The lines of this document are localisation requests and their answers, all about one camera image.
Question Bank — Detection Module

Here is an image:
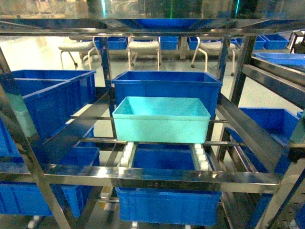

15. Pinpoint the blue bin behind teal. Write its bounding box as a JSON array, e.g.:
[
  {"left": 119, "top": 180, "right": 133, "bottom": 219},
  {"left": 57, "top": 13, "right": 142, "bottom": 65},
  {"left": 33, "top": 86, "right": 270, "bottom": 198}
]
[{"left": 112, "top": 71, "right": 223, "bottom": 118}]

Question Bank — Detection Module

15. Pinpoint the blue bin lower middle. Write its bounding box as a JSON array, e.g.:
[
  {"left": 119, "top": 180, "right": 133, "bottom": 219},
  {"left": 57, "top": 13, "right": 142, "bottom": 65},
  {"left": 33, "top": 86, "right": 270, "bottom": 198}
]
[{"left": 116, "top": 144, "right": 222, "bottom": 226}]

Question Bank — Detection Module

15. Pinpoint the white chair right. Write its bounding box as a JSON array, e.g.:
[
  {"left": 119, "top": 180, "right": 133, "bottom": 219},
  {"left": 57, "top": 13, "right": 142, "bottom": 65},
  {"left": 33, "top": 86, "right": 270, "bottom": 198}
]
[{"left": 191, "top": 37, "right": 236, "bottom": 76}]

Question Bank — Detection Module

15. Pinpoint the white chair middle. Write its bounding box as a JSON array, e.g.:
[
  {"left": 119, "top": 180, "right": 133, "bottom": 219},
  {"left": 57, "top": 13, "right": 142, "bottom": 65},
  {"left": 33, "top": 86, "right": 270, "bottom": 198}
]
[{"left": 127, "top": 36, "right": 161, "bottom": 71}]

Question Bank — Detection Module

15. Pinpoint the blue bin shelf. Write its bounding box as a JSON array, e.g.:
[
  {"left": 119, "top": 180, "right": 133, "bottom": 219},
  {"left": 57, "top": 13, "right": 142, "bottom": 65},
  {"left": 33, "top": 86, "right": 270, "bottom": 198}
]
[
  {"left": 228, "top": 107, "right": 300, "bottom": 175},
  {"left": 0, "top": 70, "right": 96, "bottom": 140}
]

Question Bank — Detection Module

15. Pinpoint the blue bin lower left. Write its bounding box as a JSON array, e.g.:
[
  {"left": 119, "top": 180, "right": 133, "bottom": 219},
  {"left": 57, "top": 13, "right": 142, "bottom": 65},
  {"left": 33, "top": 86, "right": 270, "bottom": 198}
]
[{"left": 0, "top": 122, "right": 100, "bottom": 218}]

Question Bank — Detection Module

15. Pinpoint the stainless steel shelf rack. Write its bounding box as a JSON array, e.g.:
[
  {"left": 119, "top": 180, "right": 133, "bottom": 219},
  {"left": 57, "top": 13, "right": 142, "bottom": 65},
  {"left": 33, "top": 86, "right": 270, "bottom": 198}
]
[{"left": 0, "top": 18, "right": 305, "bottom": 229}]

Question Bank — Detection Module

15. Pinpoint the blue bin right shelf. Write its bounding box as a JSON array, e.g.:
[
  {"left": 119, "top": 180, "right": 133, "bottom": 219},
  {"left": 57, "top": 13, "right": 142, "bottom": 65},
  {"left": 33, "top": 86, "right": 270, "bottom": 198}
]
[{"left": 228, "top": 107, "right": 300, "bottom": 175}]

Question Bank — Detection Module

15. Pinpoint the white chair left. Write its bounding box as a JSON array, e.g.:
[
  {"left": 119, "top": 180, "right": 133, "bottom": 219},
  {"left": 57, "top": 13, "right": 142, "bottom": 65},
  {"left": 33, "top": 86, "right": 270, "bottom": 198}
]
[{"left": 58, "top": 37, "right": 99, "bottom": 70}]

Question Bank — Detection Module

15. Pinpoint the teal plastic bin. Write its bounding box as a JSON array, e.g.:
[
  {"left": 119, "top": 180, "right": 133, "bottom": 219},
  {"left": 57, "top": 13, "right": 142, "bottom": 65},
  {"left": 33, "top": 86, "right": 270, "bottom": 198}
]
[{"left": 112, "top": 96, "right": 211, "bottom": 144}]

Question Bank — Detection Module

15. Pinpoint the blue bin left shelf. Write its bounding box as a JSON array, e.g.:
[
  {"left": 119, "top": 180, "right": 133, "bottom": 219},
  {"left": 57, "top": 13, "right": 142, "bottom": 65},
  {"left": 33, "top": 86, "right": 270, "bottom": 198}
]
[{"left": 0, "top": 70, "right": 96, "bottom": 140}]

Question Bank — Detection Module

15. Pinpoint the white chair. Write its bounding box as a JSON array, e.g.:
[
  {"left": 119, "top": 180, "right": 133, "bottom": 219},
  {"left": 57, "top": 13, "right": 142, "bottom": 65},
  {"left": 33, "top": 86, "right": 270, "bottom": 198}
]
[
  {"left": 127, "top": 36, "right": 161, "bottom": 71},
  {"left": 191, "top": 37, "right": 236, "bottom": 76},
  {"left": 58, "top": 37, "right": 99, "bottom": 70}
]

